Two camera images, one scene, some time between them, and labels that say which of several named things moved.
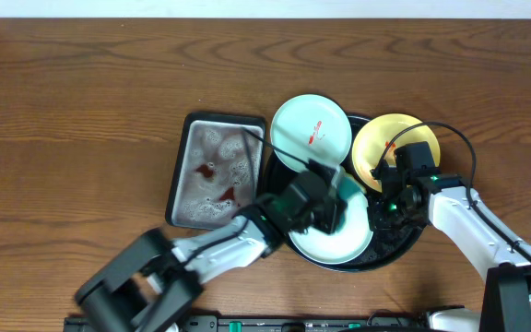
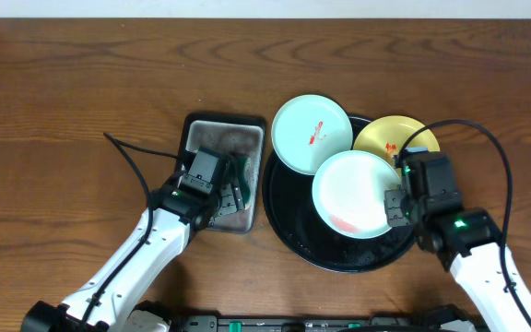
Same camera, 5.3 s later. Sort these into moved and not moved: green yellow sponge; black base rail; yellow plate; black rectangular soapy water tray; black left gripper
Moved: green yellow sponge; black left gripper
Not moved: black base rail; black rectangular soapy water tray; yellow plate
